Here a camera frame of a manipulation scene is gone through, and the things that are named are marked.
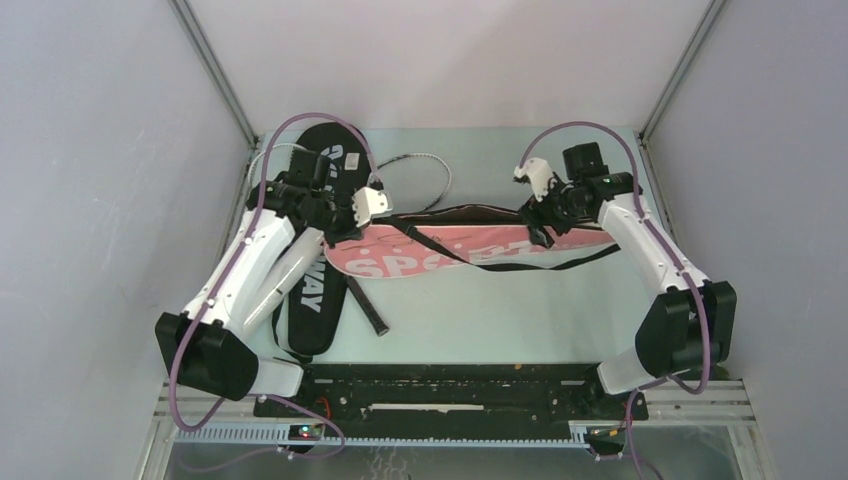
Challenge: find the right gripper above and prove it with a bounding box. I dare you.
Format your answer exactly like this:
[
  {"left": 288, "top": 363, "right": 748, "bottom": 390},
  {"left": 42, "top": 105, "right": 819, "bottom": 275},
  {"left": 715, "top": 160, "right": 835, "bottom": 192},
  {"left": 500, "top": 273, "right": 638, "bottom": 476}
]
[{"left": 518, "top": 171, "right": 589, "bottom": 249}]

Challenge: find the white shuttlecock tube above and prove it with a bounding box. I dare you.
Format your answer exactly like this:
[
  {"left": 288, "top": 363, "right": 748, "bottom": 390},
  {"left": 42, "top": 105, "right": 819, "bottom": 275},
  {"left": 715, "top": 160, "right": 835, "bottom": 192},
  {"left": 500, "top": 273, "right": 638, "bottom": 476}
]
[{"left": 244, "top": 228, "right": 324, "bottom": 337}]

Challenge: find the pink sport racket bag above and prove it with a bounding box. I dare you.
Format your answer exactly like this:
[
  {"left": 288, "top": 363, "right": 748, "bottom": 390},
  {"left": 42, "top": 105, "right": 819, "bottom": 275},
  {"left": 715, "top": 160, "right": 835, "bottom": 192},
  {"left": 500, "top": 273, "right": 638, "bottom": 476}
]
[{"left": 324, "top": 204, "right": 620, "bottom": 279}]

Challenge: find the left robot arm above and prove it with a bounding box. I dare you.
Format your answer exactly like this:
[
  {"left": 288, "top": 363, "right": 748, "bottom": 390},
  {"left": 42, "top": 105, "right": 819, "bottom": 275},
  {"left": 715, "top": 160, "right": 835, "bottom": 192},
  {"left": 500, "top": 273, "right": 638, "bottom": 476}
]
[{"left": 155, "top": 140, "right": 368, "bottom": 417}]

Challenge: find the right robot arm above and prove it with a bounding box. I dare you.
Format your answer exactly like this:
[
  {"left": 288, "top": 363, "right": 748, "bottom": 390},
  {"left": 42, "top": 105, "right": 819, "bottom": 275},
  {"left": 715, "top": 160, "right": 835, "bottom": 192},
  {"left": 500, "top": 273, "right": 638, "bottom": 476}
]
[{"left": 514, "top": 143, "right": 737, "bottom": 418}]

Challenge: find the white racket under pink bag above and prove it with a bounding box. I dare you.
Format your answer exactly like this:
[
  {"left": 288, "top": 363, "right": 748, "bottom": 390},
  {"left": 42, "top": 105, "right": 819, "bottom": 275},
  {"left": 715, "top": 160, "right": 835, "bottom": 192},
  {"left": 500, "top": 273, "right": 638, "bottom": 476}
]
[{"left": 378, "top": 152, "right": 453, "bottom": 214}]

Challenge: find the black racket bag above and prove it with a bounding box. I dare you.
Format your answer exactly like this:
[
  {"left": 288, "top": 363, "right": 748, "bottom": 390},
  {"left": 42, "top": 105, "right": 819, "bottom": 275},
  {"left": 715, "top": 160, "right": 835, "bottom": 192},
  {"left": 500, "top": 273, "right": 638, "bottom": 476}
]
[{"left": 271, "top": 122, "right": 371, "bottom": 364}]

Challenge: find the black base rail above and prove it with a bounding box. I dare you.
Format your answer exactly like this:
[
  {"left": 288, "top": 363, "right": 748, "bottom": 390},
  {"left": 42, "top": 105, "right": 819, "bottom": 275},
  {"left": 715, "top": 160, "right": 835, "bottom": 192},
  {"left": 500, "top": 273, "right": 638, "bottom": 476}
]
[{"left": 293, "top": 363, "right": 649, "bottom": 442}]

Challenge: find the left aluminium frame post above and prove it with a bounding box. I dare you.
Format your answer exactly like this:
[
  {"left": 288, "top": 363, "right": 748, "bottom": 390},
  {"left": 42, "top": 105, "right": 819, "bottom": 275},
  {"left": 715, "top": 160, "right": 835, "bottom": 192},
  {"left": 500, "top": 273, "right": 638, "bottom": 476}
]
[{"left": 168, "top": 0, "right": 261, "bottom": 259}]

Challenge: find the aluminium frame post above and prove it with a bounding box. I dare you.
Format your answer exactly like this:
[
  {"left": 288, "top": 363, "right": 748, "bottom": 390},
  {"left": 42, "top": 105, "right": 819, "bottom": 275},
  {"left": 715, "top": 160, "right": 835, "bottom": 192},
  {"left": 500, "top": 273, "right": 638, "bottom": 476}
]
[
  {"left": 168, "top": 0, "right": 261, "bottom": 259},
  {"left": 639, "top": 0, "right": 730, "bottom": 142}
]

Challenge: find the right aluminium frame post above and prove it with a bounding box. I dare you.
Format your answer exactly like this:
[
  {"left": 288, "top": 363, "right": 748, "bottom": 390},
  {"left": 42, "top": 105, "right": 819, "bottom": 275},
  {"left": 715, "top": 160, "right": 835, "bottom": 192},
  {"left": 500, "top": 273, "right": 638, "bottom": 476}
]
[{"left": 639, "top": 0, "right": 730, "bottom": 142}]

